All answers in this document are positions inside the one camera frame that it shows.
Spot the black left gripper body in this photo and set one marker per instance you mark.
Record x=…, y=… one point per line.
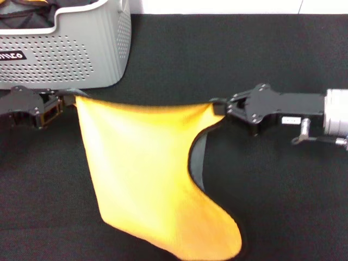
x=19, y=100

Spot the yellow folded towel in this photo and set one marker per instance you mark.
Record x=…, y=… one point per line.
x=36, y=1

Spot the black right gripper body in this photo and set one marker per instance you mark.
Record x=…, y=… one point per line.
x=272, y=108

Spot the grey perforated storage box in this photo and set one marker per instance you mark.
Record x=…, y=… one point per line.
x=81, y=54

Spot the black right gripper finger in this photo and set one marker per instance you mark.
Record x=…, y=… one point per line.
x=228, y=101
x=220, y=109

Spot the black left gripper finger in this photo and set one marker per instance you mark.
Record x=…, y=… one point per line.
x=51, y=111
x=51, y=93

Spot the grey and yellow towel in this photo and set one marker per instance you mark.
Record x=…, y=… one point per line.
x=141, y=163

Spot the dark folded towel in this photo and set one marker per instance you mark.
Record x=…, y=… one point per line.
x=24, y=17

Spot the black tablecloth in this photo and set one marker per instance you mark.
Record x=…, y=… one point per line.
x=272, y=190

